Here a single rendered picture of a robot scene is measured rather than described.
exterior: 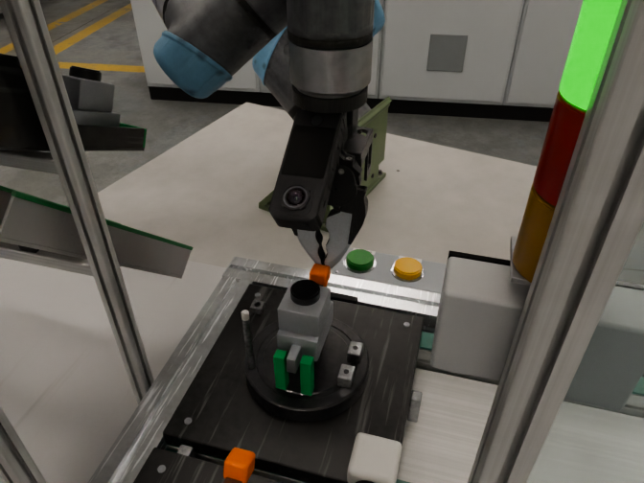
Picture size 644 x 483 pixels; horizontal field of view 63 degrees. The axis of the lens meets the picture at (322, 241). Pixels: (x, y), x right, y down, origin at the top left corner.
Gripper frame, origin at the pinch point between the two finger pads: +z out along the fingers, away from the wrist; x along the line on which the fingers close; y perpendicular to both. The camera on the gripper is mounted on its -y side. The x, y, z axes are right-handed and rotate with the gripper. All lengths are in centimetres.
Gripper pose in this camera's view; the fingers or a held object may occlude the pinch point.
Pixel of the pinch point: (323, 264)
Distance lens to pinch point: 59.8
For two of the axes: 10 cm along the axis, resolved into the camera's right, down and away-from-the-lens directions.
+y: 2.7, -5.8, 7.7
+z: 0.0, 8.0, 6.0
